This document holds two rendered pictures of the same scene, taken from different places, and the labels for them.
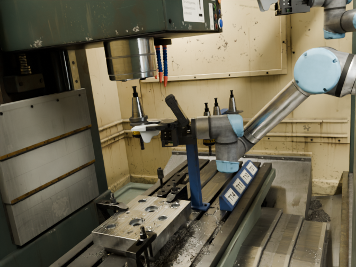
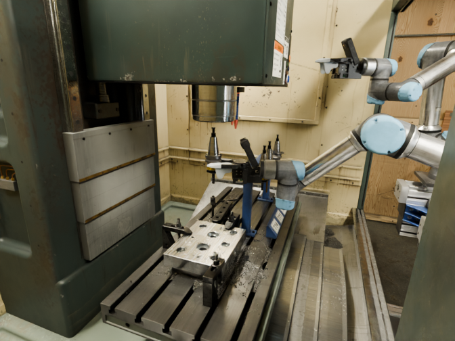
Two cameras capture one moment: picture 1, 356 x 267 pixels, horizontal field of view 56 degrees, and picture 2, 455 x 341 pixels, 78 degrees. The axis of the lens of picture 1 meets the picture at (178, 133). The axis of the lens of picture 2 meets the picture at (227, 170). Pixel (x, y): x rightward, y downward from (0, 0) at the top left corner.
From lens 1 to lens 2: 0.24 m
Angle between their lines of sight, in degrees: 8
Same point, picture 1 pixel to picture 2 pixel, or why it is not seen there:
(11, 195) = (86, 215)
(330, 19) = (376, 87)
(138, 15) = (237, 66)
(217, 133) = (282, 176)
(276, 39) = (313, 95)
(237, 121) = (300, 167)
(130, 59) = (217, 103)
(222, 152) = (284, 192)
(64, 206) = (127, 224)
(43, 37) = (135, 72)
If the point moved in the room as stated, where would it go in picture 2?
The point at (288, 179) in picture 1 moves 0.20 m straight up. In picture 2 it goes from (309, 211) to (313, 183)
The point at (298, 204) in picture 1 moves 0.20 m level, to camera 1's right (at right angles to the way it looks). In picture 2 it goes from (318, 233) to (349, 231)
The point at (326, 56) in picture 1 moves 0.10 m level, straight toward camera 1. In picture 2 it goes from (395, 124) to (405, 128)
